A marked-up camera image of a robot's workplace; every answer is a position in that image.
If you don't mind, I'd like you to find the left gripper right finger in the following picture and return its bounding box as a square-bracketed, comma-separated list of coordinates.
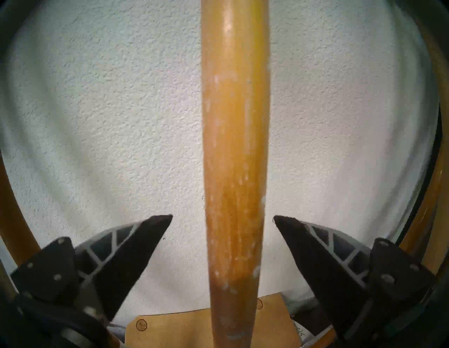
[273, 215, 436, 340]

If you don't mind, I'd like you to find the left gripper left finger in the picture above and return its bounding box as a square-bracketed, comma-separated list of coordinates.
[10, 215, 173, 321]

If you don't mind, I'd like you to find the paint-speckled pole with threaded tip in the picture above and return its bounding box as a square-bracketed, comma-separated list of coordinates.
[200, 0, 270, 348]

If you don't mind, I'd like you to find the white flowered ceramic pot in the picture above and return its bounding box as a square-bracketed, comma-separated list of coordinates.
[288, 309, 334, 348]

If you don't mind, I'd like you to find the plywood board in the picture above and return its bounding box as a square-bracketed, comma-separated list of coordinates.
[125, 293, 302, 348]

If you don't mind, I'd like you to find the dark brown stick with cord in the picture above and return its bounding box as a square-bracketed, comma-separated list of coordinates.
[0, 151, 41, 267]

